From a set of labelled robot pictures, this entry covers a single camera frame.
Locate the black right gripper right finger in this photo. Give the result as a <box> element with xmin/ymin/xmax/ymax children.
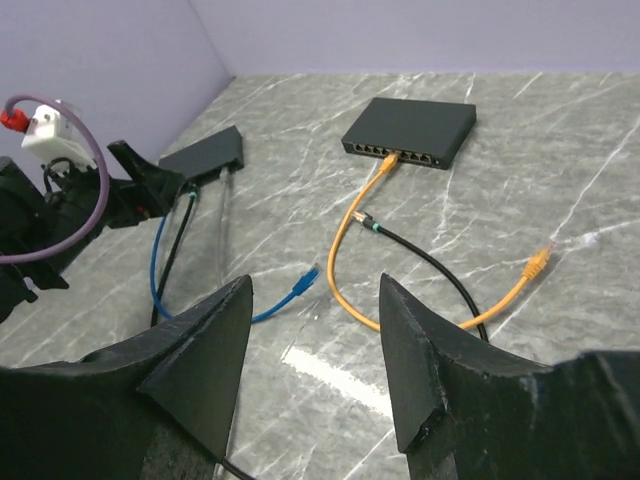
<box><xmin>379</xmin><ymin>275</ymin><xmax>639</xmax><ymax>479</ymax></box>

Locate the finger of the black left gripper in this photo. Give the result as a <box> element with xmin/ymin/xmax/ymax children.
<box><xmin>107</xmin><ymin>140</ymin><xmax>184</xmax><ymax>220</ymax></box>

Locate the black network switch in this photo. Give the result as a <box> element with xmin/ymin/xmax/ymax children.
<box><xmin>159</xmin><ymin>126</ymin><xmax>244</xmax><ymax>185</ymax></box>

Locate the blue ethernet cable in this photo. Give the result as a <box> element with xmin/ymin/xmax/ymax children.
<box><xmin>151</xmin><ymin>207</ymin><xmax>324</xmax><ymax>324</ymax></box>

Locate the grey ethernet cable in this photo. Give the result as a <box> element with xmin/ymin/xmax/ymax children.
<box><xmin>217</xmin><ymin>168</ymin><xmax>234</xmax><ymax>289</ymax></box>

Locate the dark network switch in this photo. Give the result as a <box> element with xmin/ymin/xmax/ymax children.
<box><xmin>341</xmin><ymin>97</ymin><xmax>477</xmax><ymax>170</ymax></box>

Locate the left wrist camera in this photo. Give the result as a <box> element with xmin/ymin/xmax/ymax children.
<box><xmin>1</xmin><ymin>105</ymin><xmax>95</xmax><ymax>171</ymax></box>

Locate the yellow ethernet cable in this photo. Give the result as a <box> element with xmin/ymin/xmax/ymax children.
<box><xmin>327</xmin><ymin>152</ymin><xmax>557</xmax><ymax>334</ymax></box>

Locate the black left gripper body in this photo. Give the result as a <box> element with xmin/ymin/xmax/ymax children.
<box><xmin>1</xmin><ymin>157</ymin><xmax>144</xmax><ymax>320</ymax></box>

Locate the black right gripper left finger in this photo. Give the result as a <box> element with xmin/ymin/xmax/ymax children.
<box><xmin>1</xmin><ymin>275</ymin><xmax>253</xmax><ymax>479</ymax></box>

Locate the black ethernet cable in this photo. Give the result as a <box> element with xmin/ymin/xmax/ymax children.
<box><xmin>149</xmin><ymin>187</ymin><xmax>490</xmax><ymax>480</ymax></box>

